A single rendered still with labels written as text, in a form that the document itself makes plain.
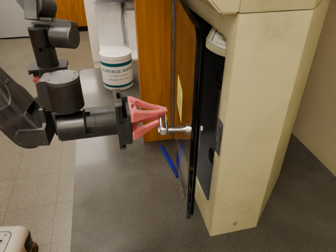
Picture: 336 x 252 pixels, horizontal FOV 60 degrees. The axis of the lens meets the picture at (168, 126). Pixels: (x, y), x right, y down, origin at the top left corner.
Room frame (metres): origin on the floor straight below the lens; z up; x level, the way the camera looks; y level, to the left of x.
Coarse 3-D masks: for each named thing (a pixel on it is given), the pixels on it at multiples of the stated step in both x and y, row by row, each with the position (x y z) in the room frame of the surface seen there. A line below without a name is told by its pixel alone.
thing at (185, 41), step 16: (176, 0) 0.63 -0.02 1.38; (176, 16) 0.63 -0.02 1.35; (192, 16) 0.47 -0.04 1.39; (176, 32) 0.62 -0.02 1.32; (192, 32) 0.42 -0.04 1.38; (176, 48) 0.62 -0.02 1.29; (192, 48) 0.42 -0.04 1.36; (176, 64) 0.61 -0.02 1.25; (192, 64) 0.41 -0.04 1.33; (176, 80) 0.61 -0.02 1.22; (192, 80) 0.40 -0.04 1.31; (176, 96) 0.60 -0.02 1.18; (192, 96) 0.40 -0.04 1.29; (176, 112) 0.60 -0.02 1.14; (192, 112) 0.39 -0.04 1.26; (192, 128) 0.39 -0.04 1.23; (176, 144) 0.58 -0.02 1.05; (192, 144) 0.39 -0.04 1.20; (176, 160) 0.58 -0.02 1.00; (192, 160) 0.39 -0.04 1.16; (192, 176) 0.39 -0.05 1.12
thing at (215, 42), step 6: (210, 30) 0.56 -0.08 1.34; (216, 30) 0.53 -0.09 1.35; (210, 36) 0.54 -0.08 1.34; (216, 36) 0.52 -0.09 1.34; (222, 36) 0.51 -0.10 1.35; (210, 42) 0.53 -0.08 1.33; (216, 42) 0.51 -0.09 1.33; (222, 42) 0.50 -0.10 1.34; (210, 48) 0.52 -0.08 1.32; (216, 48) 0.51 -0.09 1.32; (222, 48) 0.50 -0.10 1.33; (222, 54) 0.49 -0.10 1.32
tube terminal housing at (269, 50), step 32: (192, 0) 0.60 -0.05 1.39; (256, 0) 0.40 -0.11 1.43; (288, 0) 0.41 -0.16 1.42; (320, 0) 0.46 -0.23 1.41; (224, 32) 0.43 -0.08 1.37; (256, 32) 0.40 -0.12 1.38; (288, 32) 0.41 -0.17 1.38; (224, 64) 0.42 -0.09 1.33; (256, 64) 0.40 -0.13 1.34; (288, 64) 0.41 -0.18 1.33; (224, 96) 0.41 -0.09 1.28; (256, 96) 0.41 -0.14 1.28; (288, 96) 0.42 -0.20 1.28; (224, 128) 0.40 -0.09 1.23; (256, 128) 0.41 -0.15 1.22; (288, 128) 0.51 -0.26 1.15; (224, 160) 0.40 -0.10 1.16; (256, 160) 0.41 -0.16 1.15; (224, 192) 0.40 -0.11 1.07; (256, 192) 0.41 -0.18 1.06; (224, 224) 0.40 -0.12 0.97; (256, 224) 0.42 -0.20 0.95
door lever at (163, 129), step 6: (162, 114) 0.47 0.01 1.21; (162, 120) 0.45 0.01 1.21; (162, 126) 0.43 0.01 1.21; (168, 126) 0.43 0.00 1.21; (174, 126) 0.43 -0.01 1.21; (180, 126) 0.44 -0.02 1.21; (186, 126) 0.43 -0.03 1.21; (162, 132) 0.43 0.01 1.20; (168, 132) 0.43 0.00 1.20; (186, 132) 0.42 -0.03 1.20
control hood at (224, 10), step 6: (204, 0) 0.42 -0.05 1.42; (210, 0) 0.39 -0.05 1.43; (216, 0) 0.39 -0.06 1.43; (222, 0) 0.39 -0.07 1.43; (228, 0) 0.39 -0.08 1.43; (234, 0) 0.39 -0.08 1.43; (210, 6) 0.41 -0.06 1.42; (216, 6) 0.39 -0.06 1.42; (222, 6) 0.39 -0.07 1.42; (228, 6) 0.39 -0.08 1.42; (234, 6) 0.39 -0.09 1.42; (222, 12) 0.39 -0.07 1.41; (228, 12) 0.39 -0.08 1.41; (234, 12) 0.40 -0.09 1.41
